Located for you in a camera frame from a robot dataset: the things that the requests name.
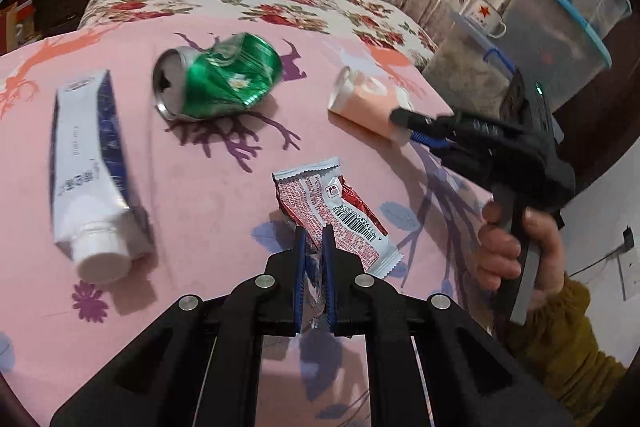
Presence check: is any white enamel mug red star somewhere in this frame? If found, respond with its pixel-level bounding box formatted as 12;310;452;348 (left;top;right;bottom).
462;1;507;39

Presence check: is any person's right hand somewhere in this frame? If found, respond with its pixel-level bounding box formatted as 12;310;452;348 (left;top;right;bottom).
476;199;569;314

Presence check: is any person's right forearm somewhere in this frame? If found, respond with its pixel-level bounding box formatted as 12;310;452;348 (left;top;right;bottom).
492;274;630;427

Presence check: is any crushed green can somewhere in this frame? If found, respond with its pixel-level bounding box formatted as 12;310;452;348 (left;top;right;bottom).
152;32;285;122

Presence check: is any white blue toothpaste tube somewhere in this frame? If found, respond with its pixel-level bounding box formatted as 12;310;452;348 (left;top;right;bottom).
48;68;153;285

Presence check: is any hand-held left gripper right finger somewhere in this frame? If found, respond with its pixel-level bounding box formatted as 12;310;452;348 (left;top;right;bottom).
320;224;576;427

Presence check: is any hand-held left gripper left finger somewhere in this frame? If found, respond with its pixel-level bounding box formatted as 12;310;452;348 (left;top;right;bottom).
50;224;308;427

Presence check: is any wooden nightstand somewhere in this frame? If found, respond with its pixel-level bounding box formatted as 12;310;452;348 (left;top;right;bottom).
34;0;92;38

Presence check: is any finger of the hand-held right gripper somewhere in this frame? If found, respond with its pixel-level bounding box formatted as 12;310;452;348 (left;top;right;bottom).
409;129;453;155
389;106;453;130

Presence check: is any pink leaf-print tablecloth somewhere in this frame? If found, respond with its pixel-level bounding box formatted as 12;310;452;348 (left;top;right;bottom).
0;14;501;427

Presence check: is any clear storage box blue handle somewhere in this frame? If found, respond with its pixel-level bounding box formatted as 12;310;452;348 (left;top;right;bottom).
422;9;519;108

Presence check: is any red white snack wrapper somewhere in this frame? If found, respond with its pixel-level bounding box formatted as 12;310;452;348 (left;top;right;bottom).
272;157;403;333

